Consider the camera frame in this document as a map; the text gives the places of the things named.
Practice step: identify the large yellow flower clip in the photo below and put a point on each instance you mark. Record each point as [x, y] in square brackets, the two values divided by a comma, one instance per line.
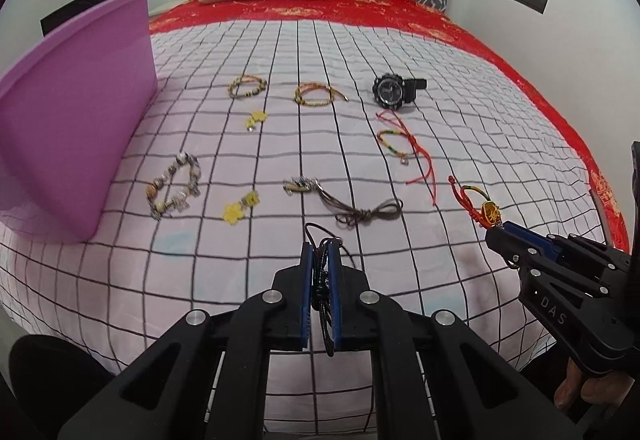
[236, 211]

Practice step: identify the small yellow flower clip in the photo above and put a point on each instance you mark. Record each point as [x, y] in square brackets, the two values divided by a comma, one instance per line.
[255, 119]

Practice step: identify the purple plastic basin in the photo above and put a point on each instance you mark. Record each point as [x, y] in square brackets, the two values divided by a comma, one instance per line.
[69, 108]

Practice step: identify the red patterned bedspread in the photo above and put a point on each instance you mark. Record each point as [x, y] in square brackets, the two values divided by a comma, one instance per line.
[411, 17]

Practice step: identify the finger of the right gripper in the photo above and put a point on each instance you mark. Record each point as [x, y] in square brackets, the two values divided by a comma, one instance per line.
[531, 239]
[514, 252]

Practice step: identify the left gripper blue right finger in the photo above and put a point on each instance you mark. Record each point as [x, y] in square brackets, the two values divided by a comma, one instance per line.
[334, 273]

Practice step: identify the right hand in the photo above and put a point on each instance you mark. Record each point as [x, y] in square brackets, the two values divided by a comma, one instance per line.
[610, 389]

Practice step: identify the black wrist watch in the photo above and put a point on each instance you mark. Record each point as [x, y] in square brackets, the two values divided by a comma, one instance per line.
[392, 91]

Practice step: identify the pink grid blanket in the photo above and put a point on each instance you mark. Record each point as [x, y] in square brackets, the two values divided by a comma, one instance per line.
[328, 160]

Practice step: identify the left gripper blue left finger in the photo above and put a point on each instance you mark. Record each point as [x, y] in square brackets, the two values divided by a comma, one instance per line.
[306, 266]

